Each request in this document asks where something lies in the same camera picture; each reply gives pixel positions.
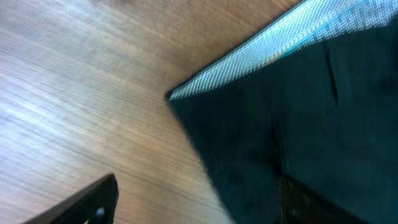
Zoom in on black shorts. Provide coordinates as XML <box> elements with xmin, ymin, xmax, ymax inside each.
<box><xmin>167</xmin><ymin>1</ymin><xmax>397</xmax><ymax>223</ymax></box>

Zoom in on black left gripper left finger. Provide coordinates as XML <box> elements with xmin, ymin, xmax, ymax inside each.
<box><xmin>25</xmin><ymin>174</ymin><xmax>119</xmax><ymax>224</ymax></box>

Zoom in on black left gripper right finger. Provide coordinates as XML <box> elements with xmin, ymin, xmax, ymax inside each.
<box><xmin>279</xmin><ymin>175</ymin><xmax>366</xmax><ymax>224</ymax></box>

